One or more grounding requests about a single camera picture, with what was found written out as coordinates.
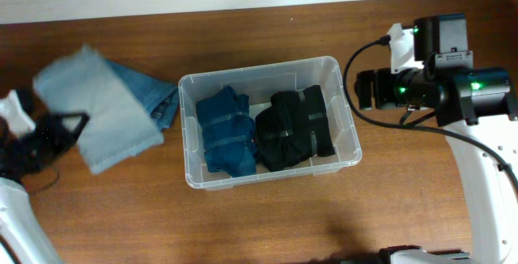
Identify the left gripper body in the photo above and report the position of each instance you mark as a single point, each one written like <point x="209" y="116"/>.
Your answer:
<point x="44" y="138"/>

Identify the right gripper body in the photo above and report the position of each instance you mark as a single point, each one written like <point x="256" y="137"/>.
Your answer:
<point x="384" y="86"/>

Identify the black taped cloth bundle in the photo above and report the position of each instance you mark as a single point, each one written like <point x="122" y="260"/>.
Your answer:
<point x="278" y="145"/>
<point x="309" y="117"/>

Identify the light grey jeans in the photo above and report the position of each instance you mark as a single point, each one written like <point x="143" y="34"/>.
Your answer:
<point x="119" y="127"/>

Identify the dark blue jeans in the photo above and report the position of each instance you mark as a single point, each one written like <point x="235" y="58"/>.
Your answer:
<point x="160" y="99"/>

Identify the navy blue taped cloth bundle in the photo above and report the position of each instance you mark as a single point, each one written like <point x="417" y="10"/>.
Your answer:
<point x="227" y="133"/>

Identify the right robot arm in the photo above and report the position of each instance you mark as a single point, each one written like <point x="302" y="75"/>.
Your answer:
<point x="432" y="77"/>

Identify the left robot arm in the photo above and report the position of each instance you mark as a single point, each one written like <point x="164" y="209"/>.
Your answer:
<point x="23" y="240"/>

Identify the clear plastic storage bin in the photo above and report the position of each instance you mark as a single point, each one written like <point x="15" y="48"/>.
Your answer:
<point x="260" y="83"/>

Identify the white label in bin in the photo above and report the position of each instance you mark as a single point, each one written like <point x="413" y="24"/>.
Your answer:
<point x="255" y="109"/>

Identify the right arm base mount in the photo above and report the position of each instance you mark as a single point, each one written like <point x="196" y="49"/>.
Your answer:
<point x="412" y="254"/>

